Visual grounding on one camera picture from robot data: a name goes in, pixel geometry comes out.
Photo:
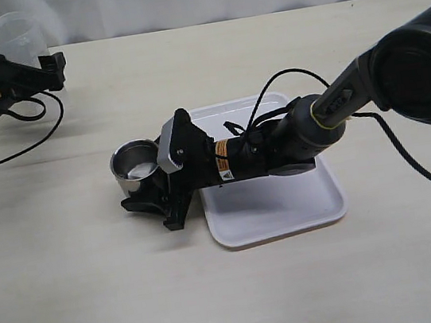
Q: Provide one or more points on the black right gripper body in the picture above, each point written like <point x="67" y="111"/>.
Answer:
<point x="209" y="163"/>

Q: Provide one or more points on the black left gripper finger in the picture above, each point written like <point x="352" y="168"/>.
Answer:
<point x="54" y="63"/>

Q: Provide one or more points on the stainless steel cup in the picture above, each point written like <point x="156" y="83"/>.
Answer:
<point x="133" y="163"/>

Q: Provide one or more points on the clear plastic measuring cup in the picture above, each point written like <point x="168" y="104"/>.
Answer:
<point x="21" y="39"/>

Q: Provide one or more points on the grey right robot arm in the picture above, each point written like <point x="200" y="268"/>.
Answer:
<point x="394" y="74"/>

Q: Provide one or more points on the white plastic tray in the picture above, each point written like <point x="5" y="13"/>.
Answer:
<point x="248" y="213"/>

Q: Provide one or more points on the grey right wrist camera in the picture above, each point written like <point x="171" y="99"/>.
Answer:
<point x="169" y="161"/>

